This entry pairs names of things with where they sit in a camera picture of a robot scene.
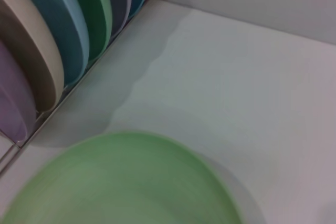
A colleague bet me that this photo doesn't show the light green plate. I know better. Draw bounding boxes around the light green plate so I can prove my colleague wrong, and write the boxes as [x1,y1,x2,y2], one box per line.
[0,129,244,224]

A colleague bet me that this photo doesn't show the dark green plate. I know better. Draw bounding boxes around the dark green plate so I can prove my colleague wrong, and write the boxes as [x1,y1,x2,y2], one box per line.
[64,0,113,62]

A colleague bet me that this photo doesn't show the blue plate with pale rim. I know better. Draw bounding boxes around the blue plate with pale rim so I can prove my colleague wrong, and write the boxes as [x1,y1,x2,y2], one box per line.
[12,0,90,87]

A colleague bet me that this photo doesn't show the beige plate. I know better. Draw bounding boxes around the beige plate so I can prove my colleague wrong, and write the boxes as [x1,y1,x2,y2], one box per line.
[0,0,65,112]

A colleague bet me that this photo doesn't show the clear acrylic plate rack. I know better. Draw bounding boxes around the clear acrylic plate rack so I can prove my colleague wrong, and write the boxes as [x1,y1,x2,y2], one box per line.
[0,0,153,176]

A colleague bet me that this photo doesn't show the purple plate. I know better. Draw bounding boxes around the purple plate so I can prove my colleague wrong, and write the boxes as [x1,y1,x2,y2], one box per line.
[0,39,36,143]

